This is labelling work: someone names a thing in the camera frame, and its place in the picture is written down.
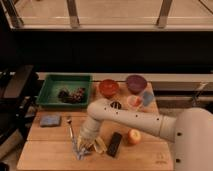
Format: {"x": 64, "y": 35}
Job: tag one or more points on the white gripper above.
{"x": 87, "y": 135}

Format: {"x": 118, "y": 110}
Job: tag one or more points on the blue grey towel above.
{"x": 80, "y": 153}

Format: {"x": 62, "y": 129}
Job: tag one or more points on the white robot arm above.
{"x": 191, "y": 131}

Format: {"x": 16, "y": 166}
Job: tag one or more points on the wooden tongs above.
{"x": 102, "y": 144}

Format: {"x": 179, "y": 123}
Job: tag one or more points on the black rectangular remote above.
{"x": 114, "y": 144}

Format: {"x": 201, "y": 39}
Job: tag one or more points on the blue sponge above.
{"x": 50, "y": 121}

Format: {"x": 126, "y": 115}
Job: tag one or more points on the red yellow apple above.
{"x": 134, "y": 137}

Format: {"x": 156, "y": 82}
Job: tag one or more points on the small metal cup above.
{"x": 116, "y": 105}

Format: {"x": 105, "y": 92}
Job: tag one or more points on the dark grapes bunch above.
{"x": 76, "y": 96}

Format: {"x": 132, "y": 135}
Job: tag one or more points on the red bowl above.
{"x": 108, "y": 88}

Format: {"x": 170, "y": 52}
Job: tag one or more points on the green plastic tray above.
{"x": 53, "y": 84}

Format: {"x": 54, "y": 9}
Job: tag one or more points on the light blue cup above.
{"x": 147, "y": 98}

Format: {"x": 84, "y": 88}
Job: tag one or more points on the purple bowl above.
{"x": 136, "y": 83}

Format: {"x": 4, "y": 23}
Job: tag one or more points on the black chair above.
{"x": 16, "y": 94}

